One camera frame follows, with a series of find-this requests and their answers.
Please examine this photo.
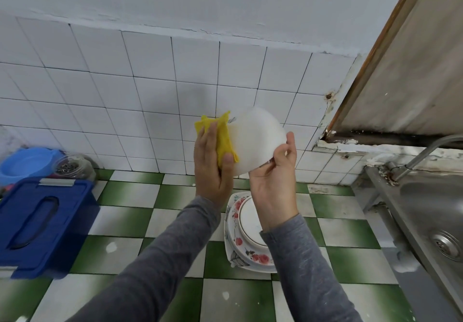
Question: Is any metal faucet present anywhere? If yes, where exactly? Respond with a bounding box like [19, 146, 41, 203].
[389, 133, 463, 185]

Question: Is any blue plastic box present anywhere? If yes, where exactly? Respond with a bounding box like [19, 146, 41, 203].
[0, 178, 101, 281]

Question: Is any person's right forearm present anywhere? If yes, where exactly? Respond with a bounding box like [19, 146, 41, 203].
[260, 213, 363, 322]

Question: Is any glass jar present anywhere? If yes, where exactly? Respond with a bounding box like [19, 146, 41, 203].
[49, 153, 96, 182]

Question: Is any white plastic bowl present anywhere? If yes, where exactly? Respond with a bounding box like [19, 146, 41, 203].
[228, 106, 288, 176]

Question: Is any stainless steel sink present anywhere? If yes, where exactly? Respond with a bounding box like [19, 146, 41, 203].
[365, 162, 463, 312]

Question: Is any clear plastic bag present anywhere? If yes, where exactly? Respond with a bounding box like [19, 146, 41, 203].
[0, 126, 23, 163]

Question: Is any person's left hand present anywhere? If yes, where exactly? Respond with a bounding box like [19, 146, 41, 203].
[193, 120, 236, 207]

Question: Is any blue plastic bowl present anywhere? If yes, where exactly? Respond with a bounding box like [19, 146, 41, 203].
[0, 146, 65, 187]

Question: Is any person's right hand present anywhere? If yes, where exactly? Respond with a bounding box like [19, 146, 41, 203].
[249, 131, 299, 234]

